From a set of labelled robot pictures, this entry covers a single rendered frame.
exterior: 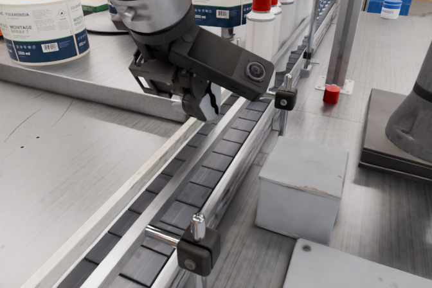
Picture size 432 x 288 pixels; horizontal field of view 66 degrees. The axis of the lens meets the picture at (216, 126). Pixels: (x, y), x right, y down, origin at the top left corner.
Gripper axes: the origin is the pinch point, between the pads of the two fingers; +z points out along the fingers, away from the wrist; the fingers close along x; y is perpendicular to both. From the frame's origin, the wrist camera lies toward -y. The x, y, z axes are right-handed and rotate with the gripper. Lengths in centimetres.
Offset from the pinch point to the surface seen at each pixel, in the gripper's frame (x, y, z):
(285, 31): -30.8, -2.2, 12.6
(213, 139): 7.1, -3.9, -7.3
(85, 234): 22.0, 3.9, -10.4
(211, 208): 13.7, -4.8, -1.4
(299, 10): -44.9, -1.8, 19.3
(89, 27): -35, 64, 25
